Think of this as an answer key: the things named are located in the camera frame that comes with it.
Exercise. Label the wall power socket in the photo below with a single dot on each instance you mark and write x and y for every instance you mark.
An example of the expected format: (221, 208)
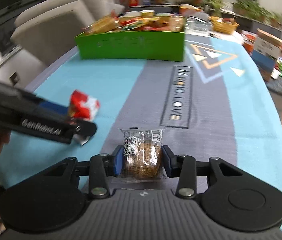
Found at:
(14, 78)

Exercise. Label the long bread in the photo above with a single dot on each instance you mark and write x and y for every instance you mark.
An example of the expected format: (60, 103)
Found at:
(103, 25)

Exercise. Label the yellow woven basket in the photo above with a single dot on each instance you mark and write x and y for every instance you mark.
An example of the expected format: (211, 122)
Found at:
(224, 25)

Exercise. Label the red checkered shrimp chip bag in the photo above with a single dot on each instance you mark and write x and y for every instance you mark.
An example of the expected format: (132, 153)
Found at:
(144, 24)

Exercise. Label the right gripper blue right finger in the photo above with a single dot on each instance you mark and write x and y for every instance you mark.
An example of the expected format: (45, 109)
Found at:
(182, 167)

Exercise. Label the brown blue paper bag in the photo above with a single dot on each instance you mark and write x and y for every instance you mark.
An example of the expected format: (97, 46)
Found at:
(266, 50)

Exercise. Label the orange paper cup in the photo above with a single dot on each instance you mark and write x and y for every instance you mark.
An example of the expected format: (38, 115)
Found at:
(248, 46)

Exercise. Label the round sesame cake packet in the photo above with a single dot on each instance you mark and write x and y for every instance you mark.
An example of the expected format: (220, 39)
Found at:
(142, 155)

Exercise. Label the green cardboard box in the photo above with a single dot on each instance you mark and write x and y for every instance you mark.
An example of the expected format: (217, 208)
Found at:
(148, 45)

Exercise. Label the beige sofa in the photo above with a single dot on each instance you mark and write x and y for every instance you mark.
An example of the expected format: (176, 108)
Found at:
(47, 30)

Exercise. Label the small red white snack packet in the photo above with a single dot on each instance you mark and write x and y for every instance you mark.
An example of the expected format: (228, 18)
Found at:
(83, 108)

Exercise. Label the yellow cylindrical can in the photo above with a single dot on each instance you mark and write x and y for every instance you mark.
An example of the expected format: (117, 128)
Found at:
(147, 12)

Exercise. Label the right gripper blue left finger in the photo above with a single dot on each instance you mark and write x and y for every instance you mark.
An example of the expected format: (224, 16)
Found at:
(101, 167)

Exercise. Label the clear glass pitcher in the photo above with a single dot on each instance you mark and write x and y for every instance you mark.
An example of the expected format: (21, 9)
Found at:
(197, 26)

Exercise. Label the orange label cake packet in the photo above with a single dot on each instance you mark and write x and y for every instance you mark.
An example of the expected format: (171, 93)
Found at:
(176, 23)

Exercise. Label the orange tissue box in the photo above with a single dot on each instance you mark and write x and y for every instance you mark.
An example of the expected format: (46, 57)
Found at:
(187, 10)

